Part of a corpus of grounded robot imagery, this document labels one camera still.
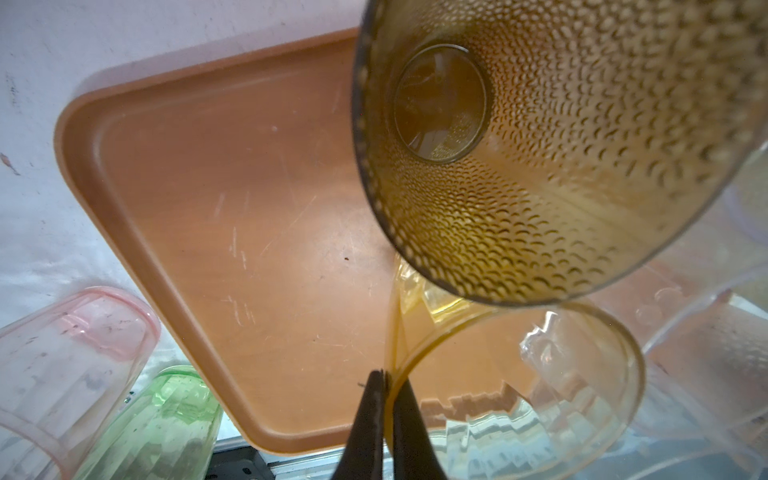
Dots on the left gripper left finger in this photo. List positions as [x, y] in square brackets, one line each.
[362, 458]

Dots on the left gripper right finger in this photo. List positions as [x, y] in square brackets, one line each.
[412, 452]

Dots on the yellow glass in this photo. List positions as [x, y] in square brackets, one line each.
[532, 393]

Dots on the clear glass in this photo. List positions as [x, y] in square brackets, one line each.
[706, 376]
[718, 259]

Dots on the dark olive glass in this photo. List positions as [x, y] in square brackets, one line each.
[521, 153]

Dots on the brown plastic tray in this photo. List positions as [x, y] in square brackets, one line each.
[230, 192]

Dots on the bright green glass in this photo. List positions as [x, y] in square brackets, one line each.
[166, 432]

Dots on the pink glass left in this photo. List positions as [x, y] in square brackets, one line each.
[65, 371]

